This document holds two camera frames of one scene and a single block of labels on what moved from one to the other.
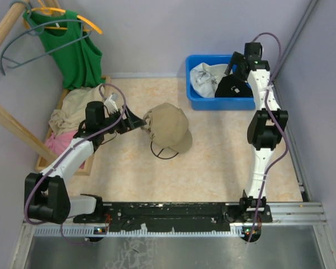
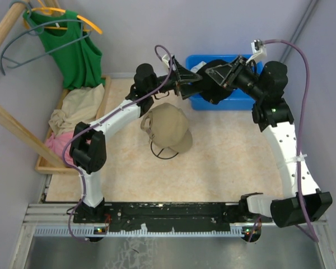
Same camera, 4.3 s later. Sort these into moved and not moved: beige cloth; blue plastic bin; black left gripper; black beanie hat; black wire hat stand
Moved: black beanie hat; black left gripper
Not moved: black wire hat stand; blue plastic bin; beige cloth
